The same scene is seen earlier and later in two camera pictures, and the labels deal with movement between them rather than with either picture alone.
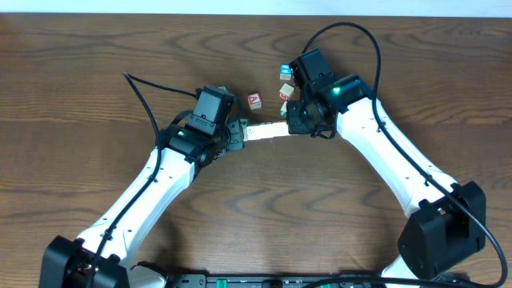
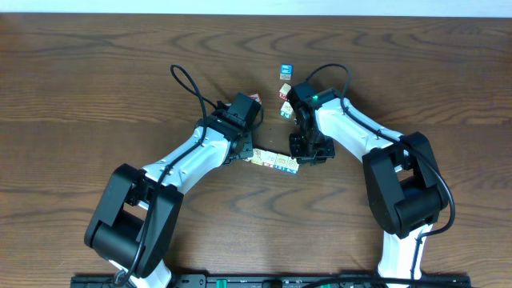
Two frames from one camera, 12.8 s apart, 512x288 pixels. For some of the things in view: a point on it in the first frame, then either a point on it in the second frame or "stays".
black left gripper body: (235, 136) to (243, 148)
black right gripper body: (300, 121) to (310, 147)
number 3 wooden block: (266, 130) to (269, 159)
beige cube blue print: (280, 129) to (281, 162)
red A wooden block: (254, 101) stays
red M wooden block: (286, 92) stays
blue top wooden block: (286, 72) stays
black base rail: (256, 280) stays
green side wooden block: (283, 111) stays
